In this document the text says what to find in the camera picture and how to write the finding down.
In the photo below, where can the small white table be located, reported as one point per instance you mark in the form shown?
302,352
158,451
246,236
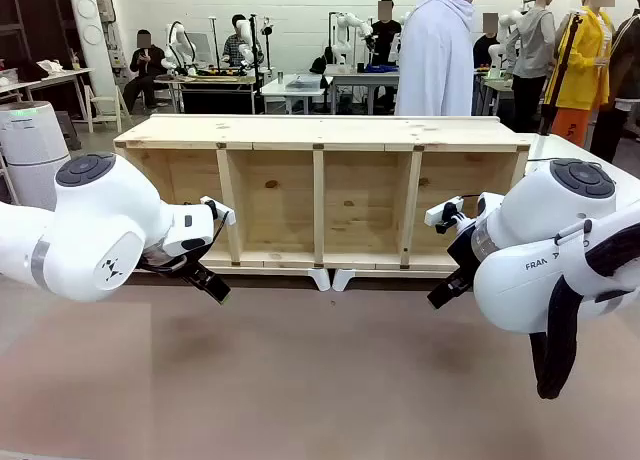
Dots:
295,87

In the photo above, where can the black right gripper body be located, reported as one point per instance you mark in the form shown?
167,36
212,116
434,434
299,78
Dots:
465,252

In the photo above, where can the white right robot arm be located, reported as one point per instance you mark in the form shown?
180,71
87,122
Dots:
540,260

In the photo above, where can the seated person in black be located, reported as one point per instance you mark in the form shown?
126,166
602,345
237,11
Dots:
145,65

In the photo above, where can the white side table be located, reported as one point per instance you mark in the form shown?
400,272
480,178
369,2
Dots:
45,77

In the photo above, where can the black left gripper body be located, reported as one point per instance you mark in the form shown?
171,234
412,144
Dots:
167,264

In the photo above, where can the tall white air conditioner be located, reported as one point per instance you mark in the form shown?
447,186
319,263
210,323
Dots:
92,40

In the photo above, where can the mannequin in brown jacket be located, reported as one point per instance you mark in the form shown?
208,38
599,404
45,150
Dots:
625,75

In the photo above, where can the seated person in plaid shirt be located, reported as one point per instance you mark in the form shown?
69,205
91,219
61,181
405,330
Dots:
234,47

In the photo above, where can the person in white hoodie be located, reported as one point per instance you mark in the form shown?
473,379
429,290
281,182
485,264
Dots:
435,60

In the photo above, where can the mannequin in yellow raincoat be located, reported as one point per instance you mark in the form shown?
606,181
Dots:
582,65

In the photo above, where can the wooden work table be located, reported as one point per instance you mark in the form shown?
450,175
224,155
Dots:
210,80

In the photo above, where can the white table surface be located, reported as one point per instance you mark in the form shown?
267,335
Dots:
555,150

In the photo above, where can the standing person in black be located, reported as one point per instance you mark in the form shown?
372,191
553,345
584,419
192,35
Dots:
385,32

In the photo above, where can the grey work table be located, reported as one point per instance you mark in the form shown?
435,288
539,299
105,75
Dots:
360,77

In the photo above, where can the wooden compartment shelf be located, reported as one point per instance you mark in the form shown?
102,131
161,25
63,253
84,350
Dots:
320,135

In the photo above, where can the black light stand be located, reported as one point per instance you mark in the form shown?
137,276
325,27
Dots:
255,45

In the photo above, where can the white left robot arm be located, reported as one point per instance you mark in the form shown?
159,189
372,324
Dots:
100,220

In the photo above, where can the white cylindrical air purifier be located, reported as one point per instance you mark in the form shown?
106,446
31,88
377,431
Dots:
30,150

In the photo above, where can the person in black sweater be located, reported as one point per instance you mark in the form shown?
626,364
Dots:
482,50

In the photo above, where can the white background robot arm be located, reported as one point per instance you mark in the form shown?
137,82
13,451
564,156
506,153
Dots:
246,42
345,35
500,45
179,47

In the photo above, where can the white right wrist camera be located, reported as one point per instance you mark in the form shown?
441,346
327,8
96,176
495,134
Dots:
442,211

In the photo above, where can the mannequin in grey hoodie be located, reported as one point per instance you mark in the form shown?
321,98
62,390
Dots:
535,40

